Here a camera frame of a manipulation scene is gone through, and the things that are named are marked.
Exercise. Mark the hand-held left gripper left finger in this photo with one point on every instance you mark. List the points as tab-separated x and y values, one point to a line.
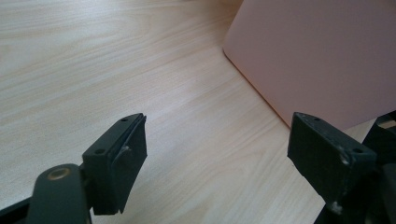
115	161

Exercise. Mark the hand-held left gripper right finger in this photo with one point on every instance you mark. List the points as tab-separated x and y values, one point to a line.
327	161

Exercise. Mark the pink flat board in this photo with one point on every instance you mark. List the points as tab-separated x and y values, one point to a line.
314	59

